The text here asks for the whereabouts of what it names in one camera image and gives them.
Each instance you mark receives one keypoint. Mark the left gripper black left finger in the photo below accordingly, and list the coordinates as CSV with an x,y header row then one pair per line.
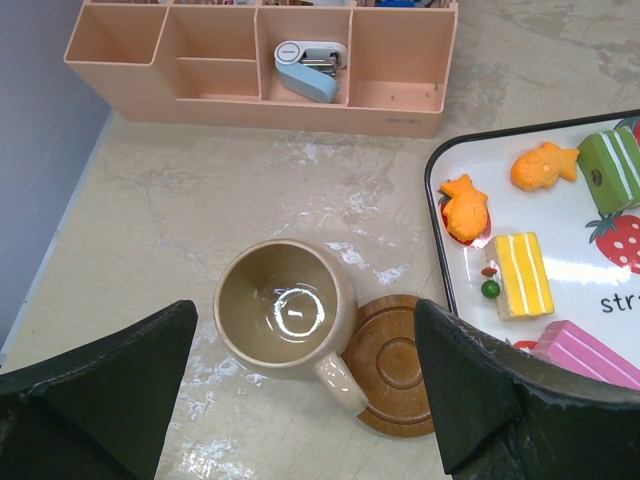
x,y
101,410

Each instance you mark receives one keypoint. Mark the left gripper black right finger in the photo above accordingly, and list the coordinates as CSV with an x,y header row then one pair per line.
x,y
501,413

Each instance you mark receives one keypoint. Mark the pink toy cake slice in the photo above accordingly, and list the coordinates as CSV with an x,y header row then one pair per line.
x,y
566,345

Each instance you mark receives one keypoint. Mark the yellow toy cake slice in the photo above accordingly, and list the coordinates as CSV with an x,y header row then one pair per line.
x,y
520,272

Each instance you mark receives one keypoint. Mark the brown coaster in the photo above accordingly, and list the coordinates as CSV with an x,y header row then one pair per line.
x,y
382,357

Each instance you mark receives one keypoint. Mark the white strawberry tray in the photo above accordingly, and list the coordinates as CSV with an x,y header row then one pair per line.
x,y
591,260

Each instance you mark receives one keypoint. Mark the orange fish cake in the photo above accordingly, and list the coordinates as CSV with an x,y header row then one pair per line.
x,y
466,210
543,166

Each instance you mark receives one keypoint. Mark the beige ceramic mug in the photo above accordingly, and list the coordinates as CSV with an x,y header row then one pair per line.
x,y
286,309

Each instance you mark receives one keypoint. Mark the green toy cake slice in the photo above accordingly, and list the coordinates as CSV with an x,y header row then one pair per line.
x,y
609,161

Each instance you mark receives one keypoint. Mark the pink desk organizer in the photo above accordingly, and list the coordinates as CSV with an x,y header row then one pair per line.
x,y
215,64

